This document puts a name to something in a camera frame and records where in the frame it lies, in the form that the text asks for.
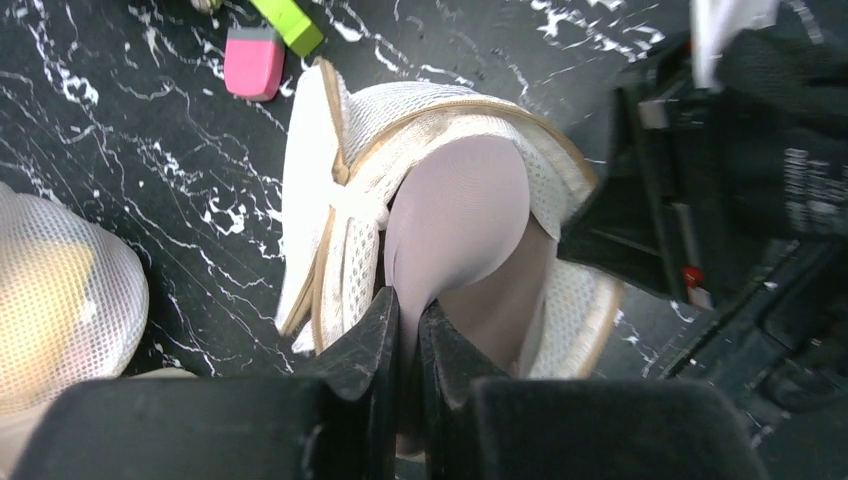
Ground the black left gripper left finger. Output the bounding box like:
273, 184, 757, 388
13, 287, 399, 479

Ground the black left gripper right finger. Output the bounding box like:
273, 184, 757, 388
419, 304, 766, 479

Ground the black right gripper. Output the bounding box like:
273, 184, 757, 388
558, 29, 847, 309

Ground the beige mauve bra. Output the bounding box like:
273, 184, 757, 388
383, 136, 556, 458

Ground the beige-trimmed white mesh laundry bag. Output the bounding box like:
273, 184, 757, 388
275, 57, 597, 353

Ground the blue-trimmed white mesh laundry bag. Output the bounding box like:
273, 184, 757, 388
1, 185, 149, 415

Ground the cream plastic laundry basket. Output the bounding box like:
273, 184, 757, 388
1, 368, 368, 479

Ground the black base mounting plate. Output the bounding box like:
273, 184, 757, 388
642, 241, 847, 447

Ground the pink block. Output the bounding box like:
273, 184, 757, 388
223, 27, 285, 102

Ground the green block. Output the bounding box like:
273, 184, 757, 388
251, 0, 324, 57

